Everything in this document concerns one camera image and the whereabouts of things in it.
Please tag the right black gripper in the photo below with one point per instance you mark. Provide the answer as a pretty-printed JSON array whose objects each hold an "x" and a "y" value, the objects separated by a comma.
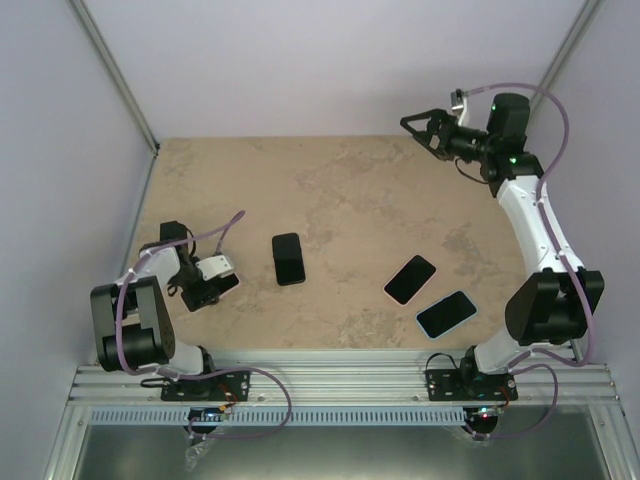
[{"x": 448, "y": 122}]

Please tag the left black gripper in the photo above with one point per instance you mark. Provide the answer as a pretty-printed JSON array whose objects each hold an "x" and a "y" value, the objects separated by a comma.
[{"x": 203, "y": 297}]

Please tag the light pink phone case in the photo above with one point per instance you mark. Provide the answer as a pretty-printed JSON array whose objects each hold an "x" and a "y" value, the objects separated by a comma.
[{"x": 232, "y": 281}]

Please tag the phone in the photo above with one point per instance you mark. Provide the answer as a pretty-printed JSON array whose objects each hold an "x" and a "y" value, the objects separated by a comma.
[
  {"x": 446, "y": 314},
  {"x": 288, "y": 259},
  {"x": 409, "y": 280}
]

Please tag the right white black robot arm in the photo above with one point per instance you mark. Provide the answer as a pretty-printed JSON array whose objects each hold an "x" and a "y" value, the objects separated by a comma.
[{"x": 557, "y": 301}]

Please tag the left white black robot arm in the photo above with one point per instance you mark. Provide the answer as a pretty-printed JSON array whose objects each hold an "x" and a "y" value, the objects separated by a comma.
[{"x": 132, "y": 325}]

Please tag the phone in pink case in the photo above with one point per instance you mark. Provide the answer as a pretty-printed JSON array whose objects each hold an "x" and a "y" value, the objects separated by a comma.
[{"x": 409, "y": 280}]

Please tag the phone in blue case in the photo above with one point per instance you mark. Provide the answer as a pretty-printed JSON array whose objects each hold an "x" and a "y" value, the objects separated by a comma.
[{"x": 446, "y": 314}]

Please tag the left small circuit board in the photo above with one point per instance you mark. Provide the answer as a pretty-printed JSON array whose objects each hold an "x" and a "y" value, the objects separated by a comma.
[{"x": 210, "y": 414}]

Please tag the small circuit board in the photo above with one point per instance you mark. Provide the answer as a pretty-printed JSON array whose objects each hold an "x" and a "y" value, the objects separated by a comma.
[
  {"x": 210, "y": 414},
  {"x": 487, "y": 412}
]

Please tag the clear plastic bag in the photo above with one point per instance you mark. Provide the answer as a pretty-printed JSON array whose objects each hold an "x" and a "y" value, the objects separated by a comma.
[{"x": 198, "y": 447}]

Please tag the right small circuit board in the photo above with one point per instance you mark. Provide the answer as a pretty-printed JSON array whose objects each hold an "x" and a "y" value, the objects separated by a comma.
[{"x": 487, "y": 412}]

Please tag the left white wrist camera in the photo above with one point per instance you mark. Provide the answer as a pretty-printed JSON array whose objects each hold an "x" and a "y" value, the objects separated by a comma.
[{"x": 215, "y": 266}]

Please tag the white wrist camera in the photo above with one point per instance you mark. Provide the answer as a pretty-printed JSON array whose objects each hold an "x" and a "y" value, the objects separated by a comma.
[
  {"x": 459, "y": 107},
  {"x": 215, "y": 266}
]

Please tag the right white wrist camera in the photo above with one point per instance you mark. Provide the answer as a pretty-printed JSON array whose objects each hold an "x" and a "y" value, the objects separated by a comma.
[{"x": 459, "y": 107}]

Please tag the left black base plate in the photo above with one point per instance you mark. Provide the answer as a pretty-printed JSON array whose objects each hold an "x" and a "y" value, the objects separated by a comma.
[{"x": 227, "y": 388}]

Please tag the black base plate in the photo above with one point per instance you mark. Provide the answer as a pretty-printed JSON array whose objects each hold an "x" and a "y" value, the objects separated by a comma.
[
  {"x": 450, "y": 385},
  {"x": 227, "y": 388}
]

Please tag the right aluminium corner post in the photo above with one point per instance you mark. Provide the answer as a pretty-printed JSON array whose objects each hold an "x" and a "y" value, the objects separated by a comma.
[{"x": 572, "y": 38}]

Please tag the aluminium corner post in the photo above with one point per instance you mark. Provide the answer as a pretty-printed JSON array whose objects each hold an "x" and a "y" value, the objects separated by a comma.
[
  {"x": 572, "y": 38},
  {"x": 114, "y": 73}
]

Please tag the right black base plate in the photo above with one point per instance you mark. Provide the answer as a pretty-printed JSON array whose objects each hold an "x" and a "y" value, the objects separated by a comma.
[{"x": 450, "y": 385}]

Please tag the left aluminium corner post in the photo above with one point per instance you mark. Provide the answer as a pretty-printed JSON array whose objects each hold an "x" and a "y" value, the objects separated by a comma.
[{"x": 114, "y": 73}]

